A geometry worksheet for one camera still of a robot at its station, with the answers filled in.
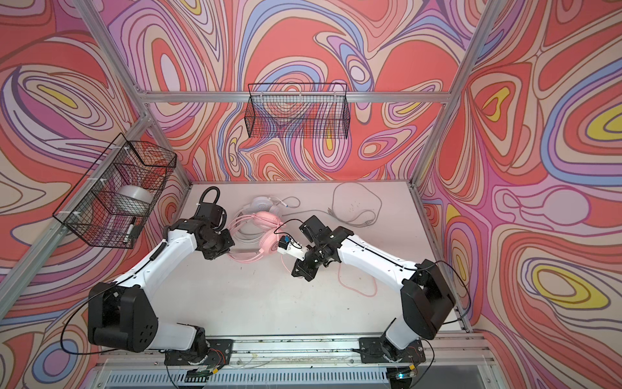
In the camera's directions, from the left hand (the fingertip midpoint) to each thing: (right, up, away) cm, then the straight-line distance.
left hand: (234, 245), depth 86 cm
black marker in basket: (-27, +8, -13) cm, 31 cm away
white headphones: (+5, +15, +18) cm, 24 cm away
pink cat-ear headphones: (+14, +3, -8) cm, 17 cm away
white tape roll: (-24, +16, -16) cm, 33 cm away
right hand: (+24, -9, -8) cm, 27 cm away
